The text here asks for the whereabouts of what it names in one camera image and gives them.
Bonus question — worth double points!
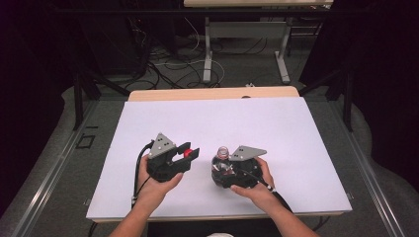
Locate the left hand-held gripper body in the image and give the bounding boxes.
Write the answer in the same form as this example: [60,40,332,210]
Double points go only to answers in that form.
[146,132,192,183]

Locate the person's left hand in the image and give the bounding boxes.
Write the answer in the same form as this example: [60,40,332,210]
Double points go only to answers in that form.
[132,154,184,213]

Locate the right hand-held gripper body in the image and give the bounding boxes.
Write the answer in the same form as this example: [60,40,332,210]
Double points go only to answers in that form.
[229,145,268,190]

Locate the black metal stand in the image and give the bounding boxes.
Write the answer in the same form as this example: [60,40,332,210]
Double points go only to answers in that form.
[297,65,356,132]
[72,65,131,131]

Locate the cola bottle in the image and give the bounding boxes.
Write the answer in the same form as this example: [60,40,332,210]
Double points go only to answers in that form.
[210,145,237,188]

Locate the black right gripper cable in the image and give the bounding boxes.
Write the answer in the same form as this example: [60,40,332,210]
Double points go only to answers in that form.
[238,168,330,232]

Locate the desk with white legs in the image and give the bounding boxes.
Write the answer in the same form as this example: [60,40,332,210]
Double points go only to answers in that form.
[183,0,334,85]

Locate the white floor cable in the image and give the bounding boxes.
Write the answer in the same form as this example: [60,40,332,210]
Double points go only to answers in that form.
[154,17,226,89]

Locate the white table sheet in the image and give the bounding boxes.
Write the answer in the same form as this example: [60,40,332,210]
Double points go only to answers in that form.
[86,96,353,220]

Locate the wooden table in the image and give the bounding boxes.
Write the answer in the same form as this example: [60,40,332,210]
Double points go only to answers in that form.
[86,86,353,223]

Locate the person's dark pants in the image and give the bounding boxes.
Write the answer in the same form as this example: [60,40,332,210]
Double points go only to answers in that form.
[146,218,281,237]

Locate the floor socket box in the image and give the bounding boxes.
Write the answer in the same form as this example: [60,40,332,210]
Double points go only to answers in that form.
[75,133,97,150]

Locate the person's right hand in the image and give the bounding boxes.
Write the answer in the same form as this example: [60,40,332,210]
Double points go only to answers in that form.
[230,157,281,215]

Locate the metal floor rail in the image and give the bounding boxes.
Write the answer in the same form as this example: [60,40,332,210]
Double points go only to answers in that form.
[329,100,407,237]
[11,100,100,237]

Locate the black floor cable bundle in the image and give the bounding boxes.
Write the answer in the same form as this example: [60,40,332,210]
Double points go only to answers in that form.
[126,16,228,91]

